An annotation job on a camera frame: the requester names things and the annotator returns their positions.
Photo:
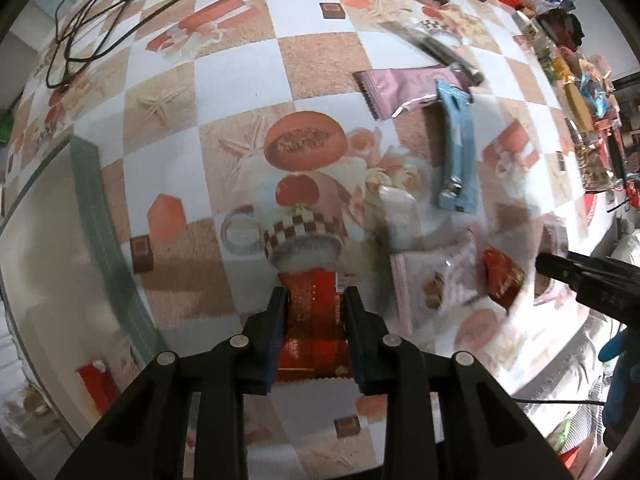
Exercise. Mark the small white pink packet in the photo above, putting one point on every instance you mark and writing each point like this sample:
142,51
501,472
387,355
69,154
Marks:
400,215

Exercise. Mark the small red foil packet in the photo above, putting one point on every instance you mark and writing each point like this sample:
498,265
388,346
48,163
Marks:
502,275

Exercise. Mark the pile of assorted snack packets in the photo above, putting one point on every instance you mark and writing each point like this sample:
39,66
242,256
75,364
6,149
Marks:
585,110

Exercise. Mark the round red mat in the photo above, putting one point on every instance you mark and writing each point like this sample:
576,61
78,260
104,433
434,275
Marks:
590,210

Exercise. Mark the dark cloth bag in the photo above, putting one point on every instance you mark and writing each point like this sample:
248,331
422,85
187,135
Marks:
562,30

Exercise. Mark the red object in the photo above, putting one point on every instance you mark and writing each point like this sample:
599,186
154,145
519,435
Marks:
97,390

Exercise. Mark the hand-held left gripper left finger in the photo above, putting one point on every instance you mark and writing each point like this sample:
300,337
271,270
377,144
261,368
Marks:
277,355

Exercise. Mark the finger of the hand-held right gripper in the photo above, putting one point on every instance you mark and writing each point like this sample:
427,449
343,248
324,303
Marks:
560,266

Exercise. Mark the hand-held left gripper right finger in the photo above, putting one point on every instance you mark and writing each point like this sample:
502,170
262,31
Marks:
357,360

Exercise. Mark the light blue snack packet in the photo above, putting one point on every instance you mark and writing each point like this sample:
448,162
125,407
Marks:
457,160

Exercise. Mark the red snack packet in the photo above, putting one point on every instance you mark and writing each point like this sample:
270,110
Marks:
312,310

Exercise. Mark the person's right hand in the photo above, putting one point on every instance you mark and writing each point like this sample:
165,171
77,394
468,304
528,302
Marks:
620,385

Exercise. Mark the clear bag of peanuts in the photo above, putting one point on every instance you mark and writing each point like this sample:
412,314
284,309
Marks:
592,165

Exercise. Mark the printed checkered tablecloth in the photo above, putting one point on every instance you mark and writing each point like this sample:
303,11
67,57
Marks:
240,85

